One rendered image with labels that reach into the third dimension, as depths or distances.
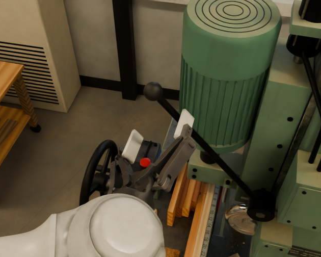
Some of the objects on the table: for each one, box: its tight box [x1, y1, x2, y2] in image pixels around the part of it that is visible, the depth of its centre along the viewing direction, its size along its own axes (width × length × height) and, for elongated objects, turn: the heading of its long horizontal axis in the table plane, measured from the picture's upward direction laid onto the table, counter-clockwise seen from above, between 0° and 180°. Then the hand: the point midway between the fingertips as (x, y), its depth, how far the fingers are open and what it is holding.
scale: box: [201, 185, 221, 257], centre depth 109 cm, size 50×1×1 cm, turn 164°
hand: (160, 128), depth 74 cm, fingers open, 13 cm apart
